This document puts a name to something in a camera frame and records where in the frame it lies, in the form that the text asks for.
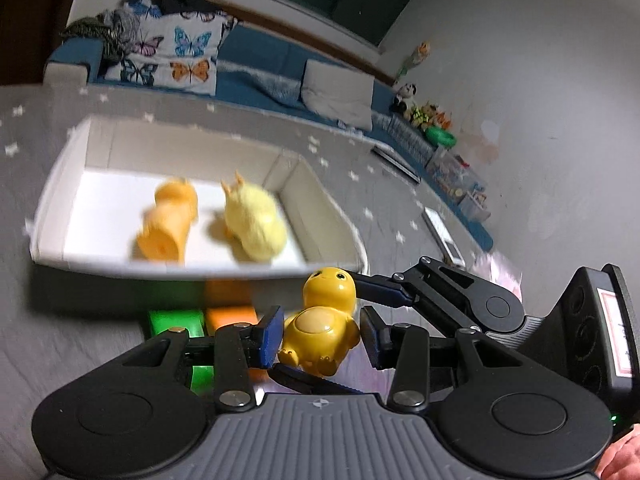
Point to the orange plush toy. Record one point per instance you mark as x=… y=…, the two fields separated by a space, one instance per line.
x=167 y=222

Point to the orange flower toy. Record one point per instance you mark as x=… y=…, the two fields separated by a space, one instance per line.
x=423 y=51

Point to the light blue fuzzy blanket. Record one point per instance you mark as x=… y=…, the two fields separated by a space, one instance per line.
x=270 y=82

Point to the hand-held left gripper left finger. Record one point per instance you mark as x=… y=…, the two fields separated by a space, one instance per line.
x=270 y=336

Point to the yellow plush chick toy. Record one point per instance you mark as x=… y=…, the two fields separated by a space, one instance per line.
x=252 y=222

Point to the clear plastic storage box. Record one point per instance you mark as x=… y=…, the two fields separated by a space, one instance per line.
x=457 y=180

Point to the white pillow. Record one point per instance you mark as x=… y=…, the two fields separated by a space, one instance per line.
x=337 y=90

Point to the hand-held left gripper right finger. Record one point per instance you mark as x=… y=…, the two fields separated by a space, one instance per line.
x=373 y=340

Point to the white cardboard box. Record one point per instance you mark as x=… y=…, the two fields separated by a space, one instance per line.
x=150 y=185

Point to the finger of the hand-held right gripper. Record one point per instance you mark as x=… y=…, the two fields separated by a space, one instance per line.
x=385 y=291
x=310 y=382

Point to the blue sofa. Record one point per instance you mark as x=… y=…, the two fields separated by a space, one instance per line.
x=260 y=50

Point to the panda plush toy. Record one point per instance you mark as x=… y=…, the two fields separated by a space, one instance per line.
x=404 y=97

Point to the butterfly print pillow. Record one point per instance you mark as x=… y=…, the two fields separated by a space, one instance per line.
x=185 y=47

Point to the dark flat board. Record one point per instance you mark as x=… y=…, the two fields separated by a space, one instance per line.
x=396 y=162

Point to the person's right hand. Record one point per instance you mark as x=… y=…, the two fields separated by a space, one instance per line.
x=622 y=457

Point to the grey knitted cloth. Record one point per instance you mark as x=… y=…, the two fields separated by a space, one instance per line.
x=107 y=30

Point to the orange toy block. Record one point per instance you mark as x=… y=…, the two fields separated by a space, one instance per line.
x=232 y=316

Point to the pink cloth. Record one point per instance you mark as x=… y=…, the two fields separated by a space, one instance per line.
x=500 y=277

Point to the green toy block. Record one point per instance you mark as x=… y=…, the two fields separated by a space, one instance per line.
x=204 y=379
x=175 y=322

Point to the pile of small toys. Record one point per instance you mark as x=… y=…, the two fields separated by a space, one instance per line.
x=431 y=115

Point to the grey star-patterned mat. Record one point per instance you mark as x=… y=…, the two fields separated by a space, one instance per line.
x=345 y=160

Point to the yellow plastic duck toy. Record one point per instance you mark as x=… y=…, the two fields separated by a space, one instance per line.
x=322 y=327

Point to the white remote control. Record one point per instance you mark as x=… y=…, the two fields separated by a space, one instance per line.
x=442 y=235

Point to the green plastic bowl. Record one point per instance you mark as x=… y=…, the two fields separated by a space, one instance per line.
x=441 y=136

